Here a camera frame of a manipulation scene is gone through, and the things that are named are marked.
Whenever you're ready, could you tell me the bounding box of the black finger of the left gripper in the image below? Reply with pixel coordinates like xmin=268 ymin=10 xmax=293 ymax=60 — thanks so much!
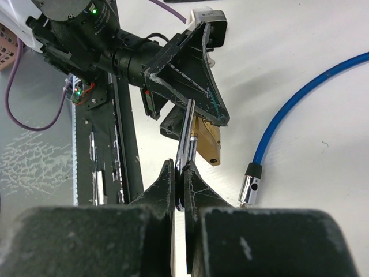
xmin=143 ymin=21 xmax=231 ymax=128
xmin=160 ymin=106 xmax=185 ymax=141

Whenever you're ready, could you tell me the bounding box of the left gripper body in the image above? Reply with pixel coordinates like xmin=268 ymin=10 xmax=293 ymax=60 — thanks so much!
xmin=140 ymin=31 xmax=190 ymax=114

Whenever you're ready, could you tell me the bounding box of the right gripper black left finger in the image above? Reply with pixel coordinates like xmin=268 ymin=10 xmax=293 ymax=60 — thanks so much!
xmin=1 ymin=159 xmax=175 ymax=276

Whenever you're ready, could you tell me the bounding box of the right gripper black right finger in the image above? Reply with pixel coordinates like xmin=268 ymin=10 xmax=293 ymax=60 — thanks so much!
xmin=183 ymin=162 xmax=359 ymax=276

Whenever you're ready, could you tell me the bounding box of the long-shackle brass padlock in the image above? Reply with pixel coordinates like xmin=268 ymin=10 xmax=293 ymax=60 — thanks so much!
xmin=175 ymin=99 xmax=221 ymax=211

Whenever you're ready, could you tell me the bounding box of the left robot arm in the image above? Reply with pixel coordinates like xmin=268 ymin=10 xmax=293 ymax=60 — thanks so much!
xmin=1 ymin=1 xmax=230 ymax=127

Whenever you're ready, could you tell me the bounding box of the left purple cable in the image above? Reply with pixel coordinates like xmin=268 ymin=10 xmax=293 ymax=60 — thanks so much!
xmin=4 ymin=0 xmax=188 ymax=132

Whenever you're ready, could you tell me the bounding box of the blue cable lock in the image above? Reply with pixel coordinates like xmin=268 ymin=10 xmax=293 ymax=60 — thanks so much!
xmin=238 ymin=51 xmax=369 ymax=207

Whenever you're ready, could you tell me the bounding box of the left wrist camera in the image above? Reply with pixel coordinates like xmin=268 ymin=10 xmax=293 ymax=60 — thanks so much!
xmin=186 ymin=6 xmax=228 ymax=50

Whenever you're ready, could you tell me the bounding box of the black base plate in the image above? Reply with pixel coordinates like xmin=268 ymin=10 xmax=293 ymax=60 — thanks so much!
xmin=71 ymin=73 xmax=144 ymax=205

